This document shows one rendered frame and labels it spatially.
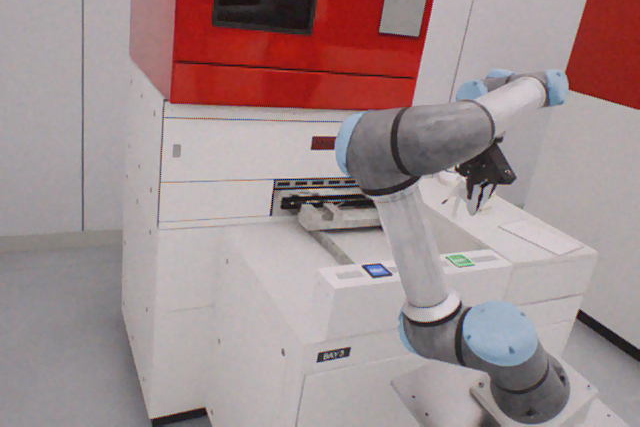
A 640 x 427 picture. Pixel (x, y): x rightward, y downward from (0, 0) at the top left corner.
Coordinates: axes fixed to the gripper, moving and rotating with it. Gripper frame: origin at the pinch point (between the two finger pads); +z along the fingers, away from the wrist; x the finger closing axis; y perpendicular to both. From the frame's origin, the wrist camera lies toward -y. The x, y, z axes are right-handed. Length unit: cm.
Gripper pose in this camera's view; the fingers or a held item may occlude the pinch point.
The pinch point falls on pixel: (474, 212)
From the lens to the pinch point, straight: 145.3
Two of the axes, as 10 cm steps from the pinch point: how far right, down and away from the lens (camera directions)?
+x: -8.9, 0.3, -4.5
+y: -4.3, -3.7, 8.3
